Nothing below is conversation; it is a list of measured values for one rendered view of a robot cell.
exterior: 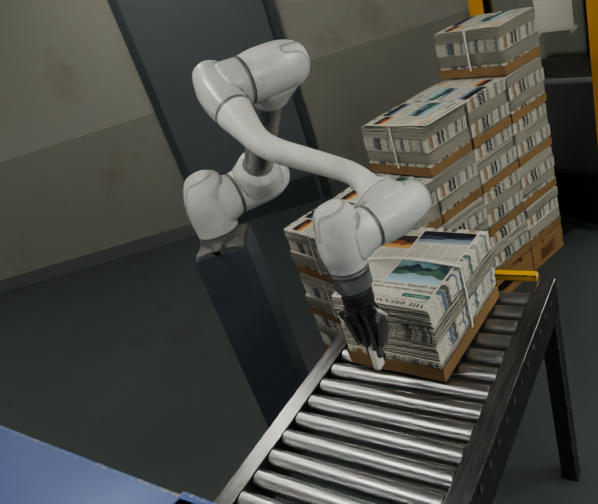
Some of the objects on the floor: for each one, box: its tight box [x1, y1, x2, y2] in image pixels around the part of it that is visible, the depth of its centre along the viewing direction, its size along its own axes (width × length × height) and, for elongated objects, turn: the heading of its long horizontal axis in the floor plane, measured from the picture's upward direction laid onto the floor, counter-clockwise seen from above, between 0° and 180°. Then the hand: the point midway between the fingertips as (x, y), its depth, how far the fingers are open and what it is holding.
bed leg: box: [544, 314, 581, 482], centre depth 188 cm, size 6×6×68 cm
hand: (376, 355), depth 142 cm, fingers closed
